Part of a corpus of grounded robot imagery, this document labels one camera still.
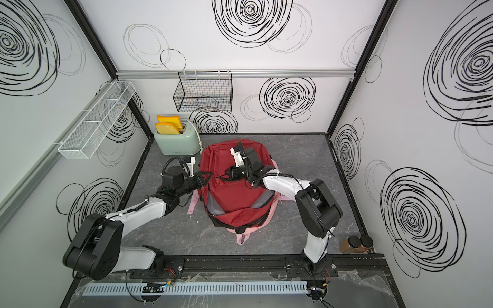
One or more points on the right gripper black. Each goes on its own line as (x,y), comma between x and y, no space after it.
(233,175)

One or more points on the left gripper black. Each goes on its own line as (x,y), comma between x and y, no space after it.
(199,179)

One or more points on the red backpack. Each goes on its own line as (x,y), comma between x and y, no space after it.
(222,150)

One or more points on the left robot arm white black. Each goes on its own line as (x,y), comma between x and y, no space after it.
(97,251)

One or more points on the mint green toaster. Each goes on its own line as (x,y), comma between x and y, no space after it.
(187,143)

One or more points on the pink tape outline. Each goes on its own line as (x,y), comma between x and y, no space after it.
(234,205)

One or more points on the front yellow toast slice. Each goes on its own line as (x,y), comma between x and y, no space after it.
(164,128)

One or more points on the yellow toast slice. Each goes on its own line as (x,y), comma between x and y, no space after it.
(164,128)
(175,120)

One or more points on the rear yellow toast slice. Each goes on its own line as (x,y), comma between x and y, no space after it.
(175,120)

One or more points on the brown twin-lid jar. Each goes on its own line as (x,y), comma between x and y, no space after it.
(356,245)

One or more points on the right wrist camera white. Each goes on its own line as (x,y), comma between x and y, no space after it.
(239,156)

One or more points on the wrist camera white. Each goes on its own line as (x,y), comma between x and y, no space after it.
(190,162)
(239,156)

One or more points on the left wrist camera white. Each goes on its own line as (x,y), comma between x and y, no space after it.
(190,162)

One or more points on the black wire basket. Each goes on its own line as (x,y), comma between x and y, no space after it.
(204,90)

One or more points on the white mesh wall shelf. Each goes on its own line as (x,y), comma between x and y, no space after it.
(103,112)

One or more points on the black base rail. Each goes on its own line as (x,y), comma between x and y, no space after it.
(292,266)

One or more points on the white slotted cable duct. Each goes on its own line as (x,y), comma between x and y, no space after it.
(197,288)

